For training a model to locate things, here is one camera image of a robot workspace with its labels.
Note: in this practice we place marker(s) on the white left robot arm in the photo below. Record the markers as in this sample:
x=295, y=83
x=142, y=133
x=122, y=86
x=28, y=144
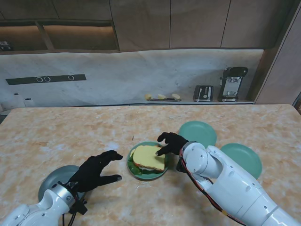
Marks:
x=40, y=207

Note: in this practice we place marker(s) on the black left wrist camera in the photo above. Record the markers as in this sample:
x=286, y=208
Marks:
x=80, y=207

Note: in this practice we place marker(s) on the small white box device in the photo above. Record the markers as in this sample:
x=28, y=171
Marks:
x=29, y=102

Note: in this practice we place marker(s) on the green lettuce leaf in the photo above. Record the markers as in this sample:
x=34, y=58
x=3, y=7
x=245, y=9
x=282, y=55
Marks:
x=137, y=169

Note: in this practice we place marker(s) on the green round plate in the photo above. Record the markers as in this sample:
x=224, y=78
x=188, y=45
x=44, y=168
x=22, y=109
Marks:
x=247, y=160
x=200, y=134
x=150, y=177

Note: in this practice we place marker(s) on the black silver toaster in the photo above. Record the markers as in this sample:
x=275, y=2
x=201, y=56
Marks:
x=203, y=93

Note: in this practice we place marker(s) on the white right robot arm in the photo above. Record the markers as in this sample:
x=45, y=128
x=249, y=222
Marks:
x=235, y=183

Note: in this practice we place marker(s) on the black silver coffee machine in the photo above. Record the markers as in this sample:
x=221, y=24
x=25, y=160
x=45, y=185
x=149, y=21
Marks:
x=232, y=84

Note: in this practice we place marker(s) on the yellow potato piece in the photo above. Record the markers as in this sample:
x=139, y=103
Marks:
x=176, y=95
x=148, y=96
x=161, y=96

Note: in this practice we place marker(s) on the open wooden wall shelf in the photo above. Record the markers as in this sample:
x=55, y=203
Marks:
x=77, y=37

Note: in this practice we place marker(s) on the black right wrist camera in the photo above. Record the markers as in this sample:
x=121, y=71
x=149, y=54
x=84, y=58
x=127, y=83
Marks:
x=180, y=166

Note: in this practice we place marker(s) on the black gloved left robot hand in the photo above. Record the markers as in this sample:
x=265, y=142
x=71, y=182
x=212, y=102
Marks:
x=94, y=169

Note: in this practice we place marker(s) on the dark cutting board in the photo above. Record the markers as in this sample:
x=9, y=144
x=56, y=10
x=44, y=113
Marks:
x=164, y=100

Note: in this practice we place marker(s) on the black wall socket strip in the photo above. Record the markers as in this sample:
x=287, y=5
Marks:
x=23, y=80

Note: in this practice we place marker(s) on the grey round plate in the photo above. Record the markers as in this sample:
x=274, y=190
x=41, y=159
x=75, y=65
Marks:
x=53, y=177

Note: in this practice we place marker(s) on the small dark shelf item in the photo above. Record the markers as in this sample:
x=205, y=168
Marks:
x=5, y=46

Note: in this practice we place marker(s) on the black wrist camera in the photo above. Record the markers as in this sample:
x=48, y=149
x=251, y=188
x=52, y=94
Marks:
x=180, y=166
x=80, y=207

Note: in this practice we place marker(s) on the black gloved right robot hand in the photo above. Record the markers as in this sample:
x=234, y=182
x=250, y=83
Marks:
x=172, y=143

